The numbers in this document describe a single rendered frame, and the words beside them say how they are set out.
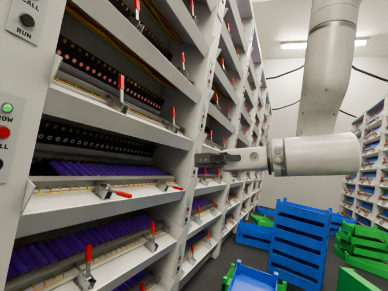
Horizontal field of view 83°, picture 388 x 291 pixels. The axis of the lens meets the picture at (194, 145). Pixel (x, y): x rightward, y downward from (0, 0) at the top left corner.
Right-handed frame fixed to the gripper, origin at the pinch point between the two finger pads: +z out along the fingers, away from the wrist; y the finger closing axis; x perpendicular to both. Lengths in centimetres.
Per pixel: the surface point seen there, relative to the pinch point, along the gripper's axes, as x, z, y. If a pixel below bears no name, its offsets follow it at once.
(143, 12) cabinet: 58, 26, 9
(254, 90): 84, 3, 170
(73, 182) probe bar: -4.3, 22.7, -18.5
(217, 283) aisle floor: -60, 20, 72
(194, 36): 48, 8, 16
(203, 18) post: 65, 9, 30
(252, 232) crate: -51, 11, 148
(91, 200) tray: -8.1, 20.3, -16.0
